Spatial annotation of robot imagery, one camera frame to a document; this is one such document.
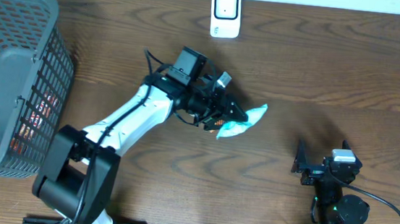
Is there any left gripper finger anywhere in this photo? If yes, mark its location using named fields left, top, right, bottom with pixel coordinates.
left=224, top=100, right=248, bottom=122
left=204, top=117, right=225, bottom=132

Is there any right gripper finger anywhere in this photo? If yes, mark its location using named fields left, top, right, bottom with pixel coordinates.
left=341, top=139, right=362, bottom=167
left=293, top=139, right=307, bottom=168

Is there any mint green wipes pack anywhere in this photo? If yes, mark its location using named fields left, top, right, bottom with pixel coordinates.
left=216, top=104, right=268, bottom=139

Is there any red Top chocolate bar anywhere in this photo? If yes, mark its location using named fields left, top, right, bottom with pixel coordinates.
left=9, top=90, right=57, bottom=154

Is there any orange tissue pack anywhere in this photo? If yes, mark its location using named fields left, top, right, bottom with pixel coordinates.
left=208, top=119, right=225, bottom=132

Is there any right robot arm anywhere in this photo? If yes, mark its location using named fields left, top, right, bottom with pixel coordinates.
left=292, top=140, right=370, bottom=224

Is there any white barcode scanner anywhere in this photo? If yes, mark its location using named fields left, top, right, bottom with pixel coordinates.
left=210, top=0, right=242, bottom=39

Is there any grey plastic basket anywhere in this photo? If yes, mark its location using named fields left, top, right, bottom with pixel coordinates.
left=0, top=0, right=75, bottom=178

